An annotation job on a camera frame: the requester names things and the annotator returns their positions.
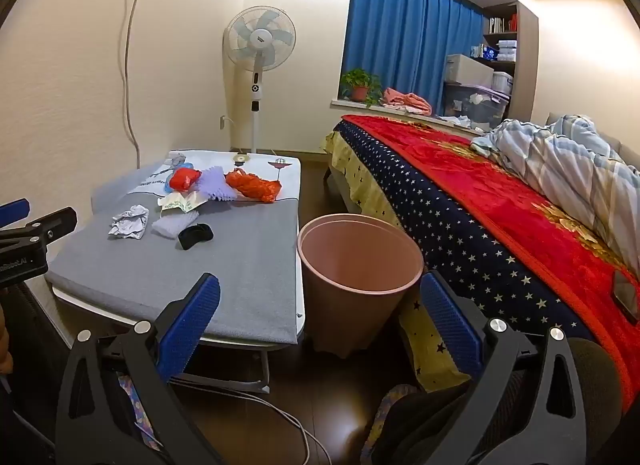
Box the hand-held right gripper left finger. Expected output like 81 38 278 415
55 272 226 465

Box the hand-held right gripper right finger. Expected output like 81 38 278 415
420 270 588 465

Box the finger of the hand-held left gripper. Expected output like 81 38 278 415
0 198 31 230
0 207 78 252

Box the pink plastic trash bin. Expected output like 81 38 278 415
297 214 425 360

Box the pale purple foam sheet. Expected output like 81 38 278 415
151 212 200 240

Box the white green printed tissue pack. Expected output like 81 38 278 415
157 192 207 216

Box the blue plastic glove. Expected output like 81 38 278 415
160 161 193 196

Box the person's left hand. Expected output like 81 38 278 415
0 305 13 376

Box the white folding table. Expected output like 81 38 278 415
22 147 307 396

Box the crumpled white paper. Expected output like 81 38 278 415
108 205 150 241

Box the black fabric piece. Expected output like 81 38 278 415
177 223 214 250

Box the navy yellow star bedspread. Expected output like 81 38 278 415
320 120 601 393

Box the patterned cloth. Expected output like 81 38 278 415
119 375 163 451
360 384 418 463

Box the bed with red blanket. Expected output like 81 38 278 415
341 115 640 413

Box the purple foam net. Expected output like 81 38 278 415
192 166 238 202

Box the red plastic bag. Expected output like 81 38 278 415
169 167 202 192

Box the orange plastic bag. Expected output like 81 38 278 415
225 168 282 204

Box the white printed cloth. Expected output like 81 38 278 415
127 149 301 203

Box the black phone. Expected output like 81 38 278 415
612 270 640 323

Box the striped blue quilt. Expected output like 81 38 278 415
470 115 640 258

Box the dark clear storage box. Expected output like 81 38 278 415
442 82 512 130

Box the pink folded cloth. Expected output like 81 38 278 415
381 87 432 116

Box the potted green plant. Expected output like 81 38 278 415
340 68 383 106

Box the white box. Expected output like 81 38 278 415
445 54 495 90

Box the wooden bookshelf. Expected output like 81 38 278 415
482 1 540 126

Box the blue curtain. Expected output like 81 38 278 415
341 0 486 118

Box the white standing fan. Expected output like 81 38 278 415
222 6 297 154

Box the row of books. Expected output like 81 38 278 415
487 15 518 36

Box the white floor cable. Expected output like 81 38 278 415
170 380 333 465

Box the grey power cable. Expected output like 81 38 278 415
121 0 143 168

